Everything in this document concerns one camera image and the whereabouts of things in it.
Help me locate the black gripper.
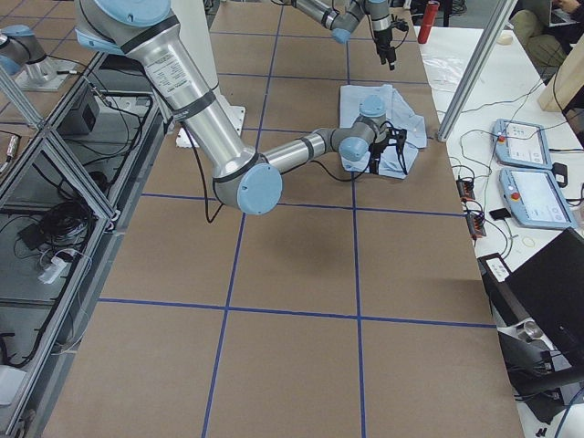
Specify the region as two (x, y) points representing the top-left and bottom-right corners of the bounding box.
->
(373, 28), (397, 70)
(369, 142), (386, 174)

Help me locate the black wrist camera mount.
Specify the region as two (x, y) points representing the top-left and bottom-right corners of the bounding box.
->
(391, 15), (409, 33)
(382, 120), (407, 152)

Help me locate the light blue button-up shirt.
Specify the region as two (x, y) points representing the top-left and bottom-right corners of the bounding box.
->
(340, 84), (427, 180)

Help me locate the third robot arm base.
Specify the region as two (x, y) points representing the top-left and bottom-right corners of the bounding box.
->
(1, 25), (78, 91)

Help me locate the orange connector board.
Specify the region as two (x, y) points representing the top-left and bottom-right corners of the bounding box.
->
(456, 178), (476, 202)
(464, 204), (486, 241)

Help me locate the black monitor on arm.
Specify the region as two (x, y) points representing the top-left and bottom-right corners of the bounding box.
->
(478, 228), (583, 364)

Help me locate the lower blue teach pendant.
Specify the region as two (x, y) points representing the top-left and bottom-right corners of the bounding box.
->
(499, 168), (578, 230)

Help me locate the wooden board upright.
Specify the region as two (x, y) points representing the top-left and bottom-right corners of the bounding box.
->
(537, 37), (584, 111)

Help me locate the orange connector board near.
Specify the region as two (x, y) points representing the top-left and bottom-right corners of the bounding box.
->
(464, 204), (486, 241)

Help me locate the upper blue teach pendant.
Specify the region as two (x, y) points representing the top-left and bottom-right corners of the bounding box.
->
(492, 119), (552, 170)

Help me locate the seated person dark hair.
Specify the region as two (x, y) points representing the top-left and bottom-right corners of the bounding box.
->
(510, 1), (583, 68)

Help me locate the white power strip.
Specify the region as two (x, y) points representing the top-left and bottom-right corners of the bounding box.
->
(37, 255), (68, 285)

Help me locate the grey electronics box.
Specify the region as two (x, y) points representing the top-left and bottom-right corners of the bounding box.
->
(57, 88), (99, 136)

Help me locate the red cylinder tube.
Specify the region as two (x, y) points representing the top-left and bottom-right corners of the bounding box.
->
(417, 0), (440, 45)

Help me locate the aluminium frame post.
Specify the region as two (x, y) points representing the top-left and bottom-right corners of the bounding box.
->
(437, 0), (517, 142)

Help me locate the clear plastic bag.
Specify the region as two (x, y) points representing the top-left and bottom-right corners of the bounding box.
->
(422, 54), (467, 92)

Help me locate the orange connector board far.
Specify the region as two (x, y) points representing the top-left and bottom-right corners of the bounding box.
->
(456, 178), (476, 202)

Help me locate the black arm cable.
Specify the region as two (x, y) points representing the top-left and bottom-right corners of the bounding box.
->
(180, 119), (410, 224)

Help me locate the blue teach pendant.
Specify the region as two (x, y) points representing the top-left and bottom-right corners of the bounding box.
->
(499, 168), (578, 230)
(492, 119), (552, 170)

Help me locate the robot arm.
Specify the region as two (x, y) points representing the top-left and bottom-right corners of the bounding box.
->
(75, 1), (386, 214)
(273, 0), (409, 70)

